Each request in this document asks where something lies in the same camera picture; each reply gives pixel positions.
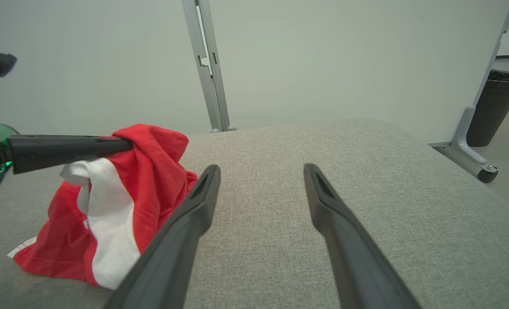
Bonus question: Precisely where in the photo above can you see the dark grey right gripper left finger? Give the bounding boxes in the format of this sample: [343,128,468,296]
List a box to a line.
[104,164,221,309]

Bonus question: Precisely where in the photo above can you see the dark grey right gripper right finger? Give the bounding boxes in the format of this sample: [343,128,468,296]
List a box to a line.
[304,163,422,309]

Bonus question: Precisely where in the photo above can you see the red shorts with white stripe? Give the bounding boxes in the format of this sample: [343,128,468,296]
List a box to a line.
[8,124,198,290]

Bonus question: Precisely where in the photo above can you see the grey partition post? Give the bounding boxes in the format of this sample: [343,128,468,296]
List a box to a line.
[182,0,238,133]

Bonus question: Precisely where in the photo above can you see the black trash bin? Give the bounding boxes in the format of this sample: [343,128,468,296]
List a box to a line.
[466,70,509,147]

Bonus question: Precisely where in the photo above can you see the grey partition foot with wheel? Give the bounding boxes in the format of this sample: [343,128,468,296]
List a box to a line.
[428,0,509,184]

